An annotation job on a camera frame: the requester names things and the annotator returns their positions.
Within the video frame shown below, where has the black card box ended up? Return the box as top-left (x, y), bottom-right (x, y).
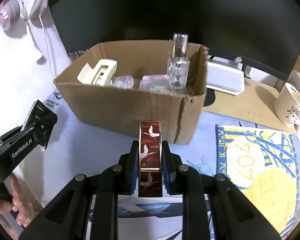
top-left (21, 100), bottom-right (58, 150)

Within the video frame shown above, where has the cream cartoon mug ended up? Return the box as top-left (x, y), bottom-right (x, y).
top-left (274, 83), bottom-right (300, 128)

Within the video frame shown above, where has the cream hair claw clip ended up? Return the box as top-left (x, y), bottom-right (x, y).
top-left (77, 59), bottom-right (117, 86)

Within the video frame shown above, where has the brown cardboard box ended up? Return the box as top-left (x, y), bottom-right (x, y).
top-left (54, 40), bottom-right (208, 145)

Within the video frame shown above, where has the person's left hand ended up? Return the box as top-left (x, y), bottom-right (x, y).
top-left (0, 173), bottom-right (36, 228)

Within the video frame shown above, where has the clear plastic case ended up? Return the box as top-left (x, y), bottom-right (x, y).
top-left (113, 75), bottom-right (134, 89)

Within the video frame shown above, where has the pink cat ear headset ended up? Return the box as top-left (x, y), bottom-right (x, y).
top-left (0, 0), bottom-right (49, 31)

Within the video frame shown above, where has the white headset cable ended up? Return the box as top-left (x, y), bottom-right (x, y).
top-left (38, 15), bottom-right (57, 81)

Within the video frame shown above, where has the pink cushion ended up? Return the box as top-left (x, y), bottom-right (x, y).
top-left (275, 70), bottom-right (300, 93)

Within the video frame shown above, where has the black computer monitor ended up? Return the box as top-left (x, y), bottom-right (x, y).
top-left (49, 0), bottom-right (300, 80)

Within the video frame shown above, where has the red crane pattern box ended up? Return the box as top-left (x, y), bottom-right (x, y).
top-left (138, 121), bottom-right (163, 198)

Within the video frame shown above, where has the clear glass perfume bottle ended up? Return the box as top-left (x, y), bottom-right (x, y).
top-left (167, 33), bottom-right (190, 94)

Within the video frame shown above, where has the pink Kuromi tissue pack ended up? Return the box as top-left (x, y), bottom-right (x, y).
top-left (139, 75), bottom-right (170, 93)

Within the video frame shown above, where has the white monitor stand base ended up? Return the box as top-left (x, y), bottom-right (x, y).
top-left (206, 59), bottom-right (245, 95)

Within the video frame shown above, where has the yellow blue 404 towel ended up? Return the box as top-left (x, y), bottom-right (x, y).
top-left (215, 125), bottom-right (300, 239)

